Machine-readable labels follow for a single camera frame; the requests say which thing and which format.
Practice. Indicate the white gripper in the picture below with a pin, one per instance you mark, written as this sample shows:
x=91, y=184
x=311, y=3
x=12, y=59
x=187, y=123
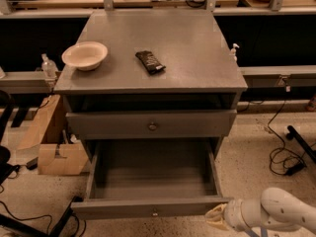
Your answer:
x=234, y=211

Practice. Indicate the grey drawer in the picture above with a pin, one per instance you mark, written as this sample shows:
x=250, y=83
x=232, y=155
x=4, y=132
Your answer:
x=134, y=178
x=150, y=124

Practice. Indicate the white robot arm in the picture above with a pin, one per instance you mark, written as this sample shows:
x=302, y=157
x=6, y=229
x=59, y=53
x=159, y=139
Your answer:
x=276, y=209

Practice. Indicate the grey top drawer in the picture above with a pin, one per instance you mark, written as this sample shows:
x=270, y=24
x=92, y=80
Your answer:
x=150, y=124

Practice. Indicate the grey wooden drawer cabinet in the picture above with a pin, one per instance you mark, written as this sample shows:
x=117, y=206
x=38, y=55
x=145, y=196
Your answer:
x=200, y=73

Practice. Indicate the blue tape cross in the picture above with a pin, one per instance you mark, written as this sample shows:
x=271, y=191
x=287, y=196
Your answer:
x=252, y=233

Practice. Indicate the black stand leg right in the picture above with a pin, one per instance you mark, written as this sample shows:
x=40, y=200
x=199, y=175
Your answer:
x=293, y=134

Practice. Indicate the brown cardboard box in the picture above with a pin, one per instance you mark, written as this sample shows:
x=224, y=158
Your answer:
x=56, y=155

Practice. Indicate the white pump dispenser bottle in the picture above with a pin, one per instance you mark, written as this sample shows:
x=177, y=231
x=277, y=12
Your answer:
x=233, y=51

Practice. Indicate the black snack bar wrapper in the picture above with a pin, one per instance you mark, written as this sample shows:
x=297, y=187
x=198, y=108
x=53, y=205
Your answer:
x=150, y=62

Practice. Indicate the white paper bowl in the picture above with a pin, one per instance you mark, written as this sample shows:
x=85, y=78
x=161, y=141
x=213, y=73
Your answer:
x=85, y=56

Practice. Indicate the clear plastic bottle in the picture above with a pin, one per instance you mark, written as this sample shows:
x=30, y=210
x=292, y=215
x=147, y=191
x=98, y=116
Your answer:
x=48, y=66

